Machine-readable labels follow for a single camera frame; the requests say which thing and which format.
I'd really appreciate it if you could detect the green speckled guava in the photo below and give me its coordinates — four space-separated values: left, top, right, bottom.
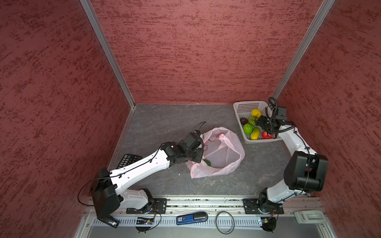
248 116 259 127

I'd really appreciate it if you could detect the aluminium corner post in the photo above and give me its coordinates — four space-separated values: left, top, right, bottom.
80 0 136 110
272 0 335 99

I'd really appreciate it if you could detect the white plastic latch box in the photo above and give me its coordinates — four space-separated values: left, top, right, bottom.
294 210 326 224

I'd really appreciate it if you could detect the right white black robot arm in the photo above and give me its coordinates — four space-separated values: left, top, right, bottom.
257 104 328 214

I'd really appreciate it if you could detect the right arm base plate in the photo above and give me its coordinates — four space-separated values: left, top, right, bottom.
243 198 284 215

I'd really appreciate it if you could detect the aluminium front rail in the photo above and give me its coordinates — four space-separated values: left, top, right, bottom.
86 196 325 217

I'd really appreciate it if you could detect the dark purple mangosteen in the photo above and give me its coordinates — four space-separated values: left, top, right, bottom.
240 118 248 126

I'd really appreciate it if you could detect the white perforated plastic basket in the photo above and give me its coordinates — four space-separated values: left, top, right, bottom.
233 100 283 144

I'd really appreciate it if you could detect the bright green bumpy fruit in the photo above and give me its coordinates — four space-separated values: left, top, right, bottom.
243 124 254 135

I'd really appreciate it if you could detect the right circuit board with wires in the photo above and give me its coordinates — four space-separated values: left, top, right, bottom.
261 211 277 233

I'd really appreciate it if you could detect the left aluminium corner post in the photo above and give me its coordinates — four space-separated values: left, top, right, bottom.
80 0 136 110

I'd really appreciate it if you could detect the blue black handheld device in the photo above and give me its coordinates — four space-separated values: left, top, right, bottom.
176 212 208 226

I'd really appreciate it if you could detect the black calculator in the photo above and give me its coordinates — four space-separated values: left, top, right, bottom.
117 154 143 169

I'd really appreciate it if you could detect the dark green avocado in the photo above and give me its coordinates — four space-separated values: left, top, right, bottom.
203 160 211 167

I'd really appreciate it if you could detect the circuit board with wires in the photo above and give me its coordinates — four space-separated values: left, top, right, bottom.
261 211 277 233
135 205 162 233

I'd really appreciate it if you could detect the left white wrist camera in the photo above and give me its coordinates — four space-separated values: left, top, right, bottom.
195 131 204 141

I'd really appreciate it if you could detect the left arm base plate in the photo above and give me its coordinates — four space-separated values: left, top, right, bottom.
126 198 168 215

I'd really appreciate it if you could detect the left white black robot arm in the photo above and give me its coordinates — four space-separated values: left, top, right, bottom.
89 130 204 228

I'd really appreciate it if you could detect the left circuit board with wires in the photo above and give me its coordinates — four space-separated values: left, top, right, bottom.
135 205 162 233

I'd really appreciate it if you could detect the yellow round fruit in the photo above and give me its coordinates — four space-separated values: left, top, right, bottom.
251 109 262 118

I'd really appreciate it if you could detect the red apple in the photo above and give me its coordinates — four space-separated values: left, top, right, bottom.
262 131 274 139

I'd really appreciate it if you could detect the black cable ring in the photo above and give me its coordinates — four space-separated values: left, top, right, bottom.
215 211 236 235

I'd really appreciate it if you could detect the right aluminium corner post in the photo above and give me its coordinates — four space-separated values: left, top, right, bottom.
272 0 335 99

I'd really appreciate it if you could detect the pink printed plastic bag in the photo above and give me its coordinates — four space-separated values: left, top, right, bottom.
186 127 245 179

